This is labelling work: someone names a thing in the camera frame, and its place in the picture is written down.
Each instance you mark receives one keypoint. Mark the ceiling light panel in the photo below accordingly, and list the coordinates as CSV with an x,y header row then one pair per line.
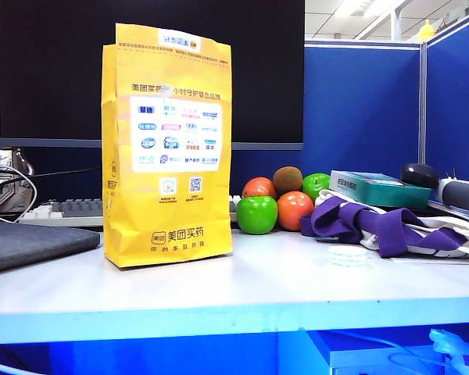
x,y
369,7

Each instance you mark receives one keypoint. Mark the large orange fruit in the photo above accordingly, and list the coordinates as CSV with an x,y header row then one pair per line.
x,y
295,211

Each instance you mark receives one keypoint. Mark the small orange fruit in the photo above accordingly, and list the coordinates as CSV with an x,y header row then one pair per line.
x,y
259,187

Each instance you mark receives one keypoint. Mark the clear plastic wrap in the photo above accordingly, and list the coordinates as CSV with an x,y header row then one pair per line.
x,y
453,347

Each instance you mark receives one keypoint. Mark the white canvas bag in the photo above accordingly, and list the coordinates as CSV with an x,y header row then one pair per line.
x,y
453,226

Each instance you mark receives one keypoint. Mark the small green apple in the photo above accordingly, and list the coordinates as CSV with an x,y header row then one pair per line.
x,y
316,185

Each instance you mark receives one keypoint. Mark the grey and white keyboard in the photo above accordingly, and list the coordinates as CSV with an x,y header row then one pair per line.
x,y
62,213

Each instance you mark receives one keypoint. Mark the dark grey fabric pad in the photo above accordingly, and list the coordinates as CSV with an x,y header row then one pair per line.
x,y
31,242

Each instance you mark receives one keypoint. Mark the black round device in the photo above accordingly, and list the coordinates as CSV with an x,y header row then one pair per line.
x,y
419,176

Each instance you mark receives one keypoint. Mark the yellow toy figure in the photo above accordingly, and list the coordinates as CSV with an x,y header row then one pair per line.
x,y
427,31

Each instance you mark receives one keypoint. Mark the large green apple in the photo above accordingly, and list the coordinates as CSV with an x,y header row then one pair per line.
x,y
256,215

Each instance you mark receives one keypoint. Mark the teal cardboard box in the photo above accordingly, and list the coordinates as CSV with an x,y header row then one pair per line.
x,y
387,193

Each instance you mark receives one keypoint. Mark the black computer monitor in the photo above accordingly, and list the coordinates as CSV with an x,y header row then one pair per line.
x,y
54,78

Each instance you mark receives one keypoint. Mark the grey cylindrical tool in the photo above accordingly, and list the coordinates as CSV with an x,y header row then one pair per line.
x,y
463,195

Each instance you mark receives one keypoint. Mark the brown kiwi fruit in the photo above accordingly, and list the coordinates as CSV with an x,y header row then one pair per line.
x,y
288,179

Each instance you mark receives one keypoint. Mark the yellow printed paper bag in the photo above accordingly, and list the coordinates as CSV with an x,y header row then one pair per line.
x,y
172,203

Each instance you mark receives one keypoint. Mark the wide blue partition panel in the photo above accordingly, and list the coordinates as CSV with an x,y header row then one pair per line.
x,y
359,109

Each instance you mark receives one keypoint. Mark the angled blue partition panel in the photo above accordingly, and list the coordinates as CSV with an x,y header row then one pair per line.
x,y
457,97

